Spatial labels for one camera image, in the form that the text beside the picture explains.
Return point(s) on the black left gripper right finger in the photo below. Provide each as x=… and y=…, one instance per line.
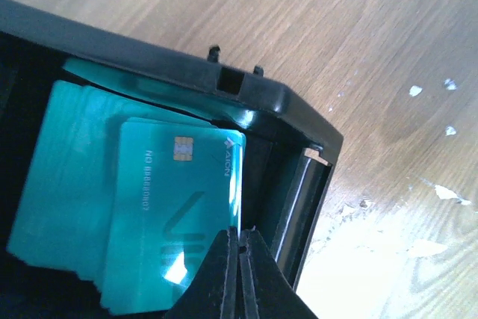
x=264, y=290

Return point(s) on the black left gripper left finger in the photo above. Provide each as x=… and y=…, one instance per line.
x=213, y=291

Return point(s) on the teal credit card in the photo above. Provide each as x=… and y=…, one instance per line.
x=177, y=187

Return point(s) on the teal card stack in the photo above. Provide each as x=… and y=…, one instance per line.
x=65, y=210

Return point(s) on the black bin with teal cards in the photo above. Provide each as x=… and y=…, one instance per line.
x=290, y=152

